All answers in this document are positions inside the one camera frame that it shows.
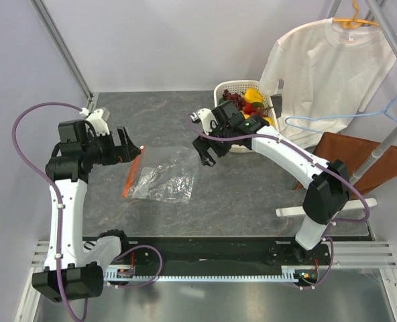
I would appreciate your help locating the white t-shirt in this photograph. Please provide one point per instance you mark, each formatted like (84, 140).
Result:
(327, 75)

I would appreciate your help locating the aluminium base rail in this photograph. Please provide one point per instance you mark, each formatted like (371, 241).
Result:
(363, 254)

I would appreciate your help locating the aluminium frame post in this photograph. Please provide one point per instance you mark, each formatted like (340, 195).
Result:
(56, 36)

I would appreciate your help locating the white slotted cable duct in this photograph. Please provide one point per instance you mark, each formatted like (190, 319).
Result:
(115, 275)

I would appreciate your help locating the red lychee bunch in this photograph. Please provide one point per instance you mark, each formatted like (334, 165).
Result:
(255, 109)

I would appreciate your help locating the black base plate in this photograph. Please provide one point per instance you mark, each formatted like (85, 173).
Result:
(220, 256)

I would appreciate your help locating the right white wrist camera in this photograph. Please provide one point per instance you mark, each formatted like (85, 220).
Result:
(206, 118)

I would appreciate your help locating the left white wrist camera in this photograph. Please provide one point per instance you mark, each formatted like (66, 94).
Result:
(98, 118)

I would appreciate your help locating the orange clothes hanger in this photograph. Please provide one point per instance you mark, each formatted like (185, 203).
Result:
(354, 22)

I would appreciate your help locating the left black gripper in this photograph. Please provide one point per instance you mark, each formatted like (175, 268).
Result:
(132, 151)

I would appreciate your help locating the yellow banana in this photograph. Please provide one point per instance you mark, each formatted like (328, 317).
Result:
(269, 120)

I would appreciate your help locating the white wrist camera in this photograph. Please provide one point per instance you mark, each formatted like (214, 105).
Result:
(98, 118)
(206, 118)

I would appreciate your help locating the brown cloth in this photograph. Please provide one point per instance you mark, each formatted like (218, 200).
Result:
(353, 152)

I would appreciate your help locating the purple grape bunch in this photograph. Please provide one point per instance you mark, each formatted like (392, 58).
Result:
(238, 100)

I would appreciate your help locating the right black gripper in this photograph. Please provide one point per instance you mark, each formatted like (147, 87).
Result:
(202, 145)

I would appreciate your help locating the grey clothes rack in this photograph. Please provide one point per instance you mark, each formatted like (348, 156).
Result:
(372, 163)

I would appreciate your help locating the white plastic basket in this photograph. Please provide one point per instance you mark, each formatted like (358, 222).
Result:
(236, 89)

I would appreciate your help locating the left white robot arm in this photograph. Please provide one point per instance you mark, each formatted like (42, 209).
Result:
(70, 272)

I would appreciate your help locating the yellow bell pepper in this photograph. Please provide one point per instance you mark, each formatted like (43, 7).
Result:
(253, 96)

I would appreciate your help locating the clear zip top bag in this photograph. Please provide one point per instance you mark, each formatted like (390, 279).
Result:
(164, 174)

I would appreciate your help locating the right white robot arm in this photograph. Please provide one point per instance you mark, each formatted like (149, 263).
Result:
(325, 181)

